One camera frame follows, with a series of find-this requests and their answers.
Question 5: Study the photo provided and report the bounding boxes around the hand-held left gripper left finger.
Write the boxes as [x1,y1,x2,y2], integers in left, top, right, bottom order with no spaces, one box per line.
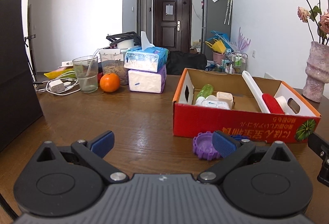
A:
[36,131,130,185]

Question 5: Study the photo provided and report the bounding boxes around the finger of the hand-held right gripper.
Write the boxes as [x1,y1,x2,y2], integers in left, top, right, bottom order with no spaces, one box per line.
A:
[308,133,329,160]

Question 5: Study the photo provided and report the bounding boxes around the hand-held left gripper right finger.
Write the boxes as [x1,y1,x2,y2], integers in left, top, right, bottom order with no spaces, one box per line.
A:
[197,131,293,185]

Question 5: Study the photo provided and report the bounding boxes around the purple gear toy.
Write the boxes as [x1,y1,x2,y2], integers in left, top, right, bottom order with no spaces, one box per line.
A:
[193,132,223,161]

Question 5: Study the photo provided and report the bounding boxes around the red cardboard box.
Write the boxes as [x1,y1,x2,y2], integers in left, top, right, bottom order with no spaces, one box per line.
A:
[172,68,322,144]

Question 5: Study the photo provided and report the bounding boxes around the small cream box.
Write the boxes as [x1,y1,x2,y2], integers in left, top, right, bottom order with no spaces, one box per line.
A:
[216,91,235,109]

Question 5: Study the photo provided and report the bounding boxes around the white nasal spray bottle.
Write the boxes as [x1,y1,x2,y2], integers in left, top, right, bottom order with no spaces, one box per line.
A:
[274,96,292,115]

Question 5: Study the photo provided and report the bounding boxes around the green spray bottle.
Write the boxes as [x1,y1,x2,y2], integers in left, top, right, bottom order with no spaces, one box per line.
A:
[195,84,214,106]

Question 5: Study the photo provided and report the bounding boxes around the white red lint brush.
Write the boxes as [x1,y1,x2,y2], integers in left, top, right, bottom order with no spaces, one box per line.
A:
[242,71,286,115]

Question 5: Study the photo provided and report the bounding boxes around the orange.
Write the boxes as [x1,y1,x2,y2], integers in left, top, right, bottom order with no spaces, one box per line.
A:
[100,73,121,93]

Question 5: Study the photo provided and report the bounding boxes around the clear drinking glass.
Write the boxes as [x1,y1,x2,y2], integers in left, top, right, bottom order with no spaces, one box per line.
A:
[72,56,99,93]

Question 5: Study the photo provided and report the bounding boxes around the pink stone vase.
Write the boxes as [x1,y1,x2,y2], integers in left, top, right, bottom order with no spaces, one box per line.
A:
[302,41,329,103]

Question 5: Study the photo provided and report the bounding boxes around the white charger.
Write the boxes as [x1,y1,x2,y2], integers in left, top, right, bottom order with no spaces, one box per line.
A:
[50,79,66,93]

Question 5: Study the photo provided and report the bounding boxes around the purple tissue pack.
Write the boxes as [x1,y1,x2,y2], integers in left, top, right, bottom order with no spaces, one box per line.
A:
[128,65,167,93]

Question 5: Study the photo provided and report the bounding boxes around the clear food container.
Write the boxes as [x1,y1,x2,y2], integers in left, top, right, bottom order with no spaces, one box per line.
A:
[99,47,129,85]

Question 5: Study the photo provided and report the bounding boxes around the white blue printed bag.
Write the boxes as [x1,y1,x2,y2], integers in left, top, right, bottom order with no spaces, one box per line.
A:
[206,60,219,72]

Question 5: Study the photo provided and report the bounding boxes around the metal storage rack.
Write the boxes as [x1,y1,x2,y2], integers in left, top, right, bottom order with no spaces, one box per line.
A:
[221,53,248,75]

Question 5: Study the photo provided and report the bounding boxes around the yellow green packet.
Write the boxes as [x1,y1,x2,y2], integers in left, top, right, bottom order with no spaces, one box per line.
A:
[44,67,75,79]

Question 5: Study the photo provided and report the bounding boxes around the pink bucket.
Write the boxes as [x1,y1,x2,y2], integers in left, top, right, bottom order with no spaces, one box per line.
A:
[212,51,227,64]

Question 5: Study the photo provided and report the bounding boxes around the black folding chair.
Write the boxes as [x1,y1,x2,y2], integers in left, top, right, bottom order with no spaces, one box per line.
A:
[167,51,207,76]

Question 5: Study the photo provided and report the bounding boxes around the blue tissue pack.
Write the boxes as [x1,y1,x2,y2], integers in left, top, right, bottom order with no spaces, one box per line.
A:
[124,31,169,72]

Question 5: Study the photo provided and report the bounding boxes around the yellow plastic dustpan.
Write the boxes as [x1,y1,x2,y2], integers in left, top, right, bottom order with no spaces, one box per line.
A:
[205,40,227,54]

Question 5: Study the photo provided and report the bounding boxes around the white round container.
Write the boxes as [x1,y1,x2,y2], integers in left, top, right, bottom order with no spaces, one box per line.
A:
[117,40,134,50]

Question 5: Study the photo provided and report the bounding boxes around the purple clothes hangers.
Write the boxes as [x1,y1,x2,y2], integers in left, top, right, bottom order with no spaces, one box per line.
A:
[230,27,251,53]

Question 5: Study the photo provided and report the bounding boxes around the black plastic device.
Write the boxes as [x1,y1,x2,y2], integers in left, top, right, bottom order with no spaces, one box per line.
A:
[106,31,141,48]

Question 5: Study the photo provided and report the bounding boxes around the black monitor panel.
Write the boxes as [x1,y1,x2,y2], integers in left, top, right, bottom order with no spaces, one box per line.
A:
[0,0,44,153]

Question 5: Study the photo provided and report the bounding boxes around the grey fridge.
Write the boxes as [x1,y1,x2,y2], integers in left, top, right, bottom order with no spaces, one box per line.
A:
[201,0,232,56]

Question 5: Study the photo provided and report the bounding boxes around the dark brown door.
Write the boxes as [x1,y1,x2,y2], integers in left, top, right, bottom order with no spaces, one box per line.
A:
[153,0,193,52]

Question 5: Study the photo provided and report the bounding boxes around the hanging white umbrella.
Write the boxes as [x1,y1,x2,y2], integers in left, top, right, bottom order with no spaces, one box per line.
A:
[224,0,234,26]

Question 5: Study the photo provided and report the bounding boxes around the white cable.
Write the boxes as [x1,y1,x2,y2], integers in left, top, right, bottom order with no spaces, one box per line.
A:
[36,71,80,96]

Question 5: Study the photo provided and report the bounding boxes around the black camera tripod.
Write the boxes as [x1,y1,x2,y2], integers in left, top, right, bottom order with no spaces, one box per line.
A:
[24,34,39,86]

